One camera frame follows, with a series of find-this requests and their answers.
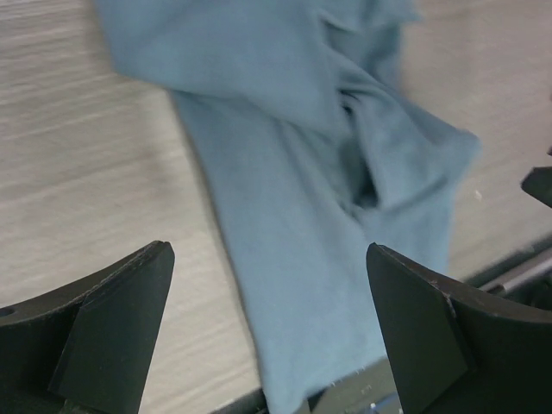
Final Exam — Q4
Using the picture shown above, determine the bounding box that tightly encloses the grey-blue t shirt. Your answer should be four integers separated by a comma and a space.
96, 1, 478, 413

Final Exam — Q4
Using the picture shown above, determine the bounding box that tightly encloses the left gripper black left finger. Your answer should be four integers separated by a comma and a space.
1, 241, 175, 413

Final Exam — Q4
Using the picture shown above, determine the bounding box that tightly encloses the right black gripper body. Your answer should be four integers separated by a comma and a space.
521, 166, 552, 203

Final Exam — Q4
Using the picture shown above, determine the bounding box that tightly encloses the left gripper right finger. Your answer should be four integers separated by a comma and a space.
367, 243, 551, 414

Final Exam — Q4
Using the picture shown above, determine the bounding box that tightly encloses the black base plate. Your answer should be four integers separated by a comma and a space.
223, 235, 552, 414

